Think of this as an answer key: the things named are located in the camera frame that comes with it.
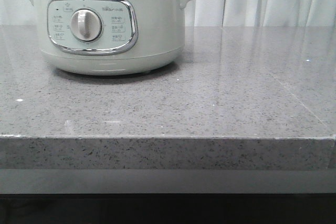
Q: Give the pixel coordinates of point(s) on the pale green electric cooking pot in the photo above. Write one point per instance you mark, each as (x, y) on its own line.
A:
(110, 37)

